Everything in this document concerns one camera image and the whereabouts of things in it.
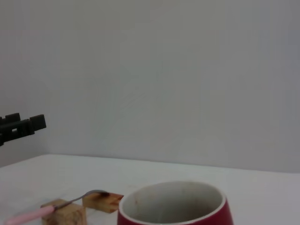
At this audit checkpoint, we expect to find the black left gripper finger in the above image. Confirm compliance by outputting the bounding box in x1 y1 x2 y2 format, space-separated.
0 113 21 126
0 114 47 144

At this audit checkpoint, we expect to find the pink handled metal spoon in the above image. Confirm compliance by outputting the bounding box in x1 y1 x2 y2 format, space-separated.
4 189 111 225

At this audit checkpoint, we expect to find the red ceramic cup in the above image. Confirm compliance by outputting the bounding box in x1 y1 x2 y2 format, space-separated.
117 180 234 225

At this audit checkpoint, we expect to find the plain wooden block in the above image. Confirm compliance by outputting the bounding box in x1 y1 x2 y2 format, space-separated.
41 198 87 225

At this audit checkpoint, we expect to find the stained wooden block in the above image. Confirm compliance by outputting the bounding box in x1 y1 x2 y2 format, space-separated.
82 191 124 214

